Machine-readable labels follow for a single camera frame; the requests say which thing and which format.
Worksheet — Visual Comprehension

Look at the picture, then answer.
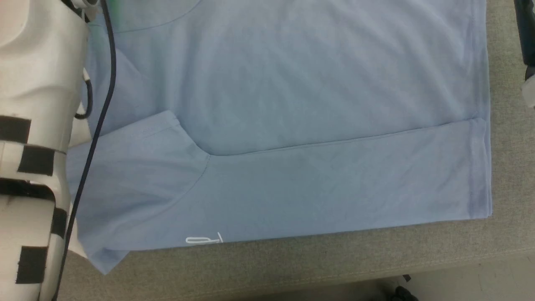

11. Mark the light blue t-shirt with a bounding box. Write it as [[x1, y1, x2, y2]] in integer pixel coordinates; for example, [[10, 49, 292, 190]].
[[66, 0, 494, 275]]

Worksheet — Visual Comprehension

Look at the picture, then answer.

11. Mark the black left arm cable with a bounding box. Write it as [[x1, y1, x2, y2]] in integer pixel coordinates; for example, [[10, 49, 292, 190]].
[[51, 0, 117, 301]]

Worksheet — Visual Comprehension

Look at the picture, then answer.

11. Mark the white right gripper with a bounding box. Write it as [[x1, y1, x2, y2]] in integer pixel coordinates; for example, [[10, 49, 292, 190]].
[[514, 0, 535, 110]]

